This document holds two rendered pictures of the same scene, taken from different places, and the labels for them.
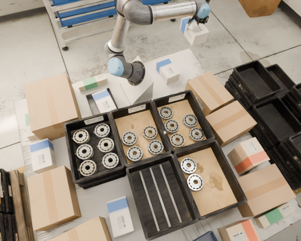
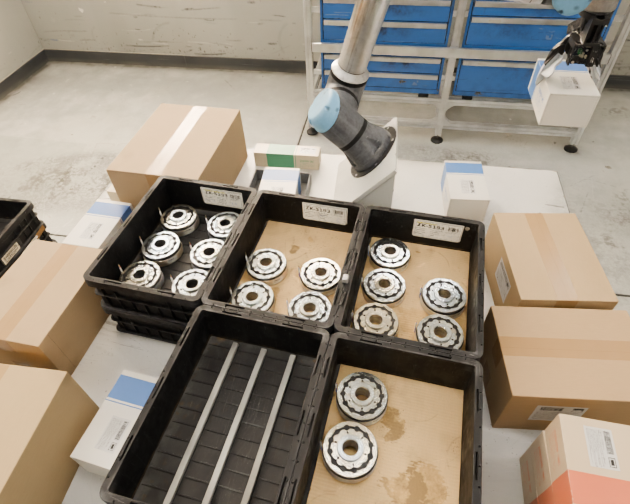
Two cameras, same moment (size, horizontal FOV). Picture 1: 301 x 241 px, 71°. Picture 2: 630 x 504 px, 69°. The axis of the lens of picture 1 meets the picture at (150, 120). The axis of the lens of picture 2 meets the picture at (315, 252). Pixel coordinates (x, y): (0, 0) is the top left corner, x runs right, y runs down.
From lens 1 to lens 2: 0.63 m
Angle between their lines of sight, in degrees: 27
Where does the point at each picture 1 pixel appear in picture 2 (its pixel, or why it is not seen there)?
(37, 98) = (161, 128)
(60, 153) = not seen: hidden behind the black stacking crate
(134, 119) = (308, 238)
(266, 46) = not seen: outside the picture
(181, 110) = (438, 268)
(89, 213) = (85, 383)
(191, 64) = (542, 202)
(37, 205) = (3, 292)
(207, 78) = (557, 227)
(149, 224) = (157, 478)
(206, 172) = (404, 448)
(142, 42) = not seen: hidden behind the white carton
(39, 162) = (83, 235)
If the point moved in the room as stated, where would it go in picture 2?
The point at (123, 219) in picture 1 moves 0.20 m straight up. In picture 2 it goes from (121, 431) to (82, 387)
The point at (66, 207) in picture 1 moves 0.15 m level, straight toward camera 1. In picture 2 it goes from (39, 323) to (64, 366)
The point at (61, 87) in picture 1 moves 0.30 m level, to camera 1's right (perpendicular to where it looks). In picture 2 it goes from (212, 126) to (280, 157)
